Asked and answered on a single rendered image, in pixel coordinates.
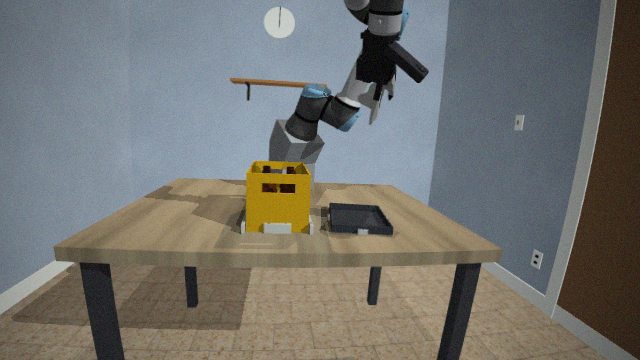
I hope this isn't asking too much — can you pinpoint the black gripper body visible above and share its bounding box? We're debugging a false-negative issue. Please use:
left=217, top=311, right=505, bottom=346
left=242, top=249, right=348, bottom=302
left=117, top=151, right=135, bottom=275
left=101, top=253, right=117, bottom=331
left=356, top=30, right=399, bottom=85

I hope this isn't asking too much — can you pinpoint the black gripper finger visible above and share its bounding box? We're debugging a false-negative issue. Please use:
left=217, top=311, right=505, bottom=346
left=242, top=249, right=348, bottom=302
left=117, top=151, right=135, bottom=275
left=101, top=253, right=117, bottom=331
left=358, top=70, right=386, bottom=125
left=384, top=70, right=396, bottom=100

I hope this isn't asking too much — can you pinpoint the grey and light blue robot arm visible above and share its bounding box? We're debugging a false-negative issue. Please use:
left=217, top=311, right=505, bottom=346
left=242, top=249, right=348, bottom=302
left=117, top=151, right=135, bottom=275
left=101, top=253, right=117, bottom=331
left=285, top=0, right=429, bottom=141

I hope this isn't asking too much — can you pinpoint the yellow divided crate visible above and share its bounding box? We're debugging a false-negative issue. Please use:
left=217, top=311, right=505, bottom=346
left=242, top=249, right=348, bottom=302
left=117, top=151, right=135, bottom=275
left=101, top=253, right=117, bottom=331
left=246, top=161, right=311, bottom=233

